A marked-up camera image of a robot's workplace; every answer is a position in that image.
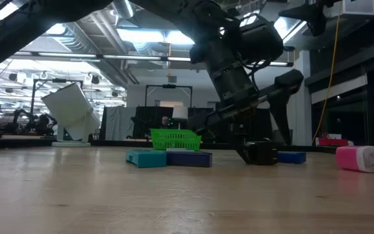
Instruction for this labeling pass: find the black cube charger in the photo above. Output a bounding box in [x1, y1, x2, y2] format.
[242, 140, 279, 166]

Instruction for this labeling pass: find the navy box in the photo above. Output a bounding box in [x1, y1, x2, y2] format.
[165, 150, 214, 168]

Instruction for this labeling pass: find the blue digital timer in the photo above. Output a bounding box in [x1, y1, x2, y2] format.
[277, 151, 307, 165]

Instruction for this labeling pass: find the cyan flat box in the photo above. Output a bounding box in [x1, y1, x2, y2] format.
[125, 149, 168, 169]

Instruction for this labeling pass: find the grey hanging cloth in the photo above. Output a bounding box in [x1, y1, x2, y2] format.
[103, 106, 136, 142]

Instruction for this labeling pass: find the green plastic basket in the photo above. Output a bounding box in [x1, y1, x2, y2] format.
[149, 128, 203, 152]

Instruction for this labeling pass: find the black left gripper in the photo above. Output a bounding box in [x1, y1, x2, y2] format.
[188, 53, 295, 165]

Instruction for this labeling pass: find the black left wrist camera cable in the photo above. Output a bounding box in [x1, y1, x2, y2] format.
[242, 57, 273, 86]

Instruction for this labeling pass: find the person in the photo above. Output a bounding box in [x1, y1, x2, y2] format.
[159, 115, 172, 130]

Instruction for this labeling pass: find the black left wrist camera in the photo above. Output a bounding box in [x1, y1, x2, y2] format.
[272, 69, 305, 98]

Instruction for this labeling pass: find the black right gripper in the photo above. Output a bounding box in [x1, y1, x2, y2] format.
[278, 0, 344, 38]

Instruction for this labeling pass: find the yellow cable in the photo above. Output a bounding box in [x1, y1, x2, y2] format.
[312, 0, 343, 144]

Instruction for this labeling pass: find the black aluminium table frame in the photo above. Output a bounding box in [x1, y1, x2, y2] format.
[0, 136, 374, 161]

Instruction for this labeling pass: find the red box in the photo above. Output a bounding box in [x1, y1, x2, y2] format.
[315, 137, 355, 148]

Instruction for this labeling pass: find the white tilted box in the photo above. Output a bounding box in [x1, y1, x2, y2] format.
[40, 82, 101, 148]

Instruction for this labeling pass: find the pink and white charger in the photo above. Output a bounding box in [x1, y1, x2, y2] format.
[334, 145, 374, 174]

